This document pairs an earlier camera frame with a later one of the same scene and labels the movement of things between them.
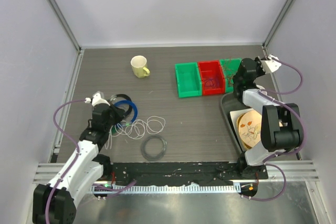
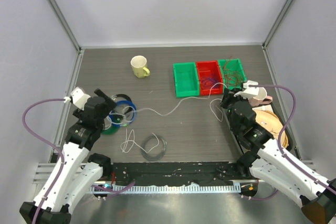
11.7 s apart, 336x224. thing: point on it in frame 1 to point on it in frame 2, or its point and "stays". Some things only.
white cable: (135, 129) to (128, 110)
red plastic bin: (213, 82) stays
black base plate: (207, 173) stays
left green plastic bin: (188, 82) stays
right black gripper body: (260, 70) to (228, 103)
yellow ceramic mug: (138, 63) stays
